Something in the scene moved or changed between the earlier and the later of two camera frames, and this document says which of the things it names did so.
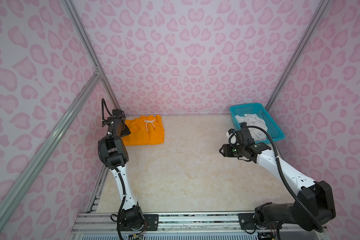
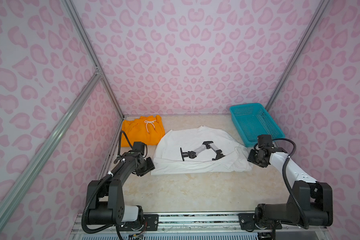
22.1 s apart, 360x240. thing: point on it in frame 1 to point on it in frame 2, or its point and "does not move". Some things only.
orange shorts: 145,130 does not move
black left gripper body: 124,131 to 147,165
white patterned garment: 254,120 to 167,160
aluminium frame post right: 318,12 does not move
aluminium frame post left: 90,44 does not move
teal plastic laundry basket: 256,109 does not move
